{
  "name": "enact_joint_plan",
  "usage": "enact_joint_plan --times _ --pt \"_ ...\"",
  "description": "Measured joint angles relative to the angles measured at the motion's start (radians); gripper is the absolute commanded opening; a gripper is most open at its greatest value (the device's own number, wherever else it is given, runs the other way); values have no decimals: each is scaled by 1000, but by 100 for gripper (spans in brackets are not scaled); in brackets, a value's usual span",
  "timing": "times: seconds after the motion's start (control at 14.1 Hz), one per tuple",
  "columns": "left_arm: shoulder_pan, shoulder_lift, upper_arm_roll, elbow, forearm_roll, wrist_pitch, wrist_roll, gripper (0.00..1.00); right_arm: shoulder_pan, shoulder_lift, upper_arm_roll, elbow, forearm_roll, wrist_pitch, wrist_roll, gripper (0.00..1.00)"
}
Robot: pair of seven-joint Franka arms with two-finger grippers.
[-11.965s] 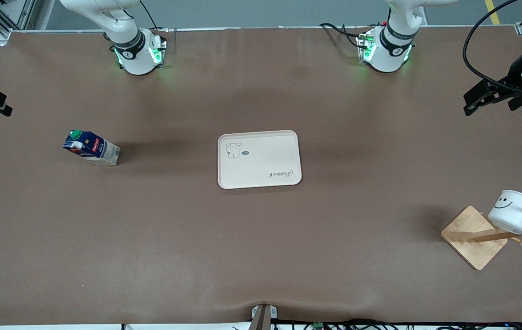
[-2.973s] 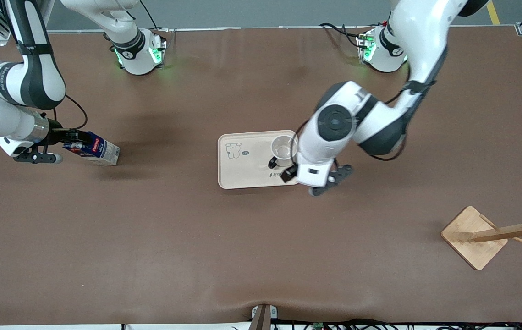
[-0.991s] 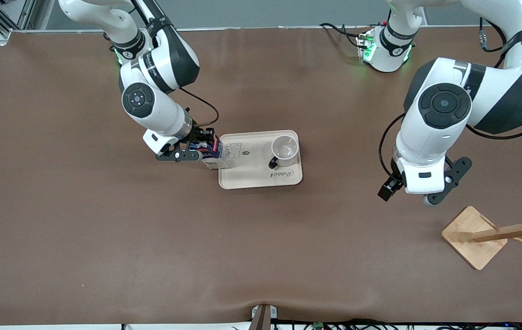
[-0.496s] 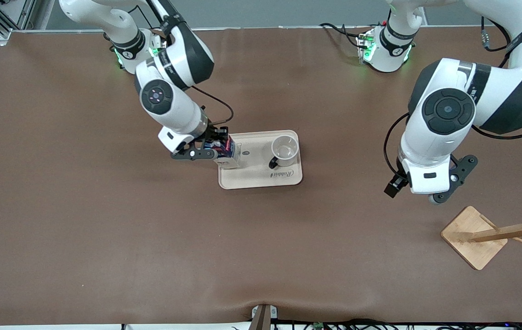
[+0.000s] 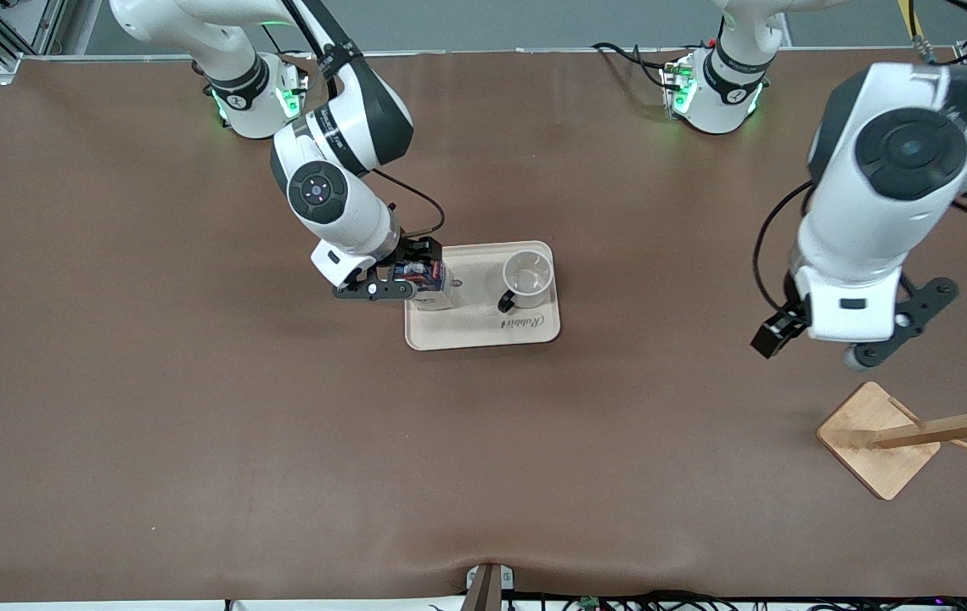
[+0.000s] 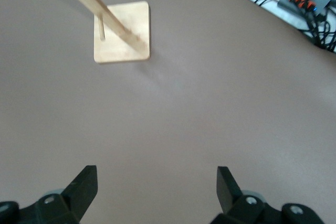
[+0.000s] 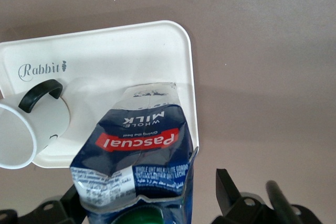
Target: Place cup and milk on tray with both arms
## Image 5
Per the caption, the blue milk carton green cap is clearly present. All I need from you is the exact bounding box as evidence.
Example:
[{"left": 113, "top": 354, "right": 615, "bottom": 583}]
[{"left": 390, "top": 259, "right": 455, "bottom": 312}]

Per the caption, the white smiley cup black handle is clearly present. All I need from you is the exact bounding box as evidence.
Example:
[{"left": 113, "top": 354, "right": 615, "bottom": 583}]
[{"left": 497, "top": 250, "right": 554, "bottom": 314}]

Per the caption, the cream tray with rabbit print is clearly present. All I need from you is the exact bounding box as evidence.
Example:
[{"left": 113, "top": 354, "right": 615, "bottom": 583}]
[{"left": 404, "top": 241, "right": 561, "bottom": 351}]

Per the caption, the wooden mug stand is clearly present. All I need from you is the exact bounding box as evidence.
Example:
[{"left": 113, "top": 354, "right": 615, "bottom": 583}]
[{"left": 817, "top": 374, "right": 967, "bottom": 501}]

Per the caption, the black right arm base cable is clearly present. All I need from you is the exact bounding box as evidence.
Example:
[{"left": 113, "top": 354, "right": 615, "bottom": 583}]
[{"left": 261, "top": 24, "right": 316, "bottom": 62}]

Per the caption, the black arm base cable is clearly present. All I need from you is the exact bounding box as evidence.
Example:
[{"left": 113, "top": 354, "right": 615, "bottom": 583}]
[
  {"left": 261, "top": 24, "right": 316, "bottom": 62},
  {"left": 592, "top": 42, "right": 672, "bottom": 91}
]

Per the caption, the black left arm base cable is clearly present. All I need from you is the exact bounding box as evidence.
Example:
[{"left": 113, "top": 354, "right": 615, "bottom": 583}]
[{"left": 592, "top": 42, "right": 672, "bottom": 91}]

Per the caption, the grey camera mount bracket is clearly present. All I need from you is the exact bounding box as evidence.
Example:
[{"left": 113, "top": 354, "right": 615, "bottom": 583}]
[{"left": 464, "top": 563, "right": 515, "bottom": 611}]

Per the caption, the aluminium frame profile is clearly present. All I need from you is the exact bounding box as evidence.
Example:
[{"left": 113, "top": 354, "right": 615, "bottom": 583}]
[{"left": 0, "top": 0, "right": 68, "bottom": 84}]

